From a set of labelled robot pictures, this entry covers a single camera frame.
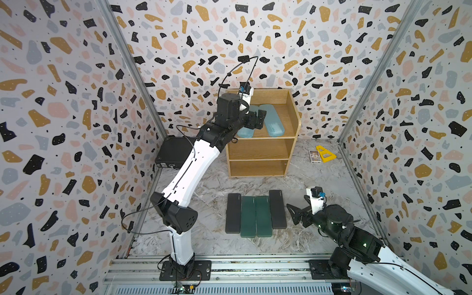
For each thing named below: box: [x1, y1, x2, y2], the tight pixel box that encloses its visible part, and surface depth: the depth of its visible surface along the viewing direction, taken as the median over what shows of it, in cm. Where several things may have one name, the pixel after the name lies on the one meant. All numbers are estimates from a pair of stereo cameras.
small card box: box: [308, 150, 322, 164], surface depth 115 cm
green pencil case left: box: [240, 195, 257, 238], surface depth 88 cm
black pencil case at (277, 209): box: [269, 189, 288, 230], surface depth 95 cm
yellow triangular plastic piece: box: [315, 145, 337, 163], surface depth 115 cm
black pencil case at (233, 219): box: [225, 192, 241, 234], surface depth 90 cm
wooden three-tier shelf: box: [226, 88, 302, 179], surface depth 94 cm
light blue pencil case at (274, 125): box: [258, 104, 285, 138], surface depth 83 cm
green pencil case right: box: [255, 195, 273, 238], surface depth 89 cm
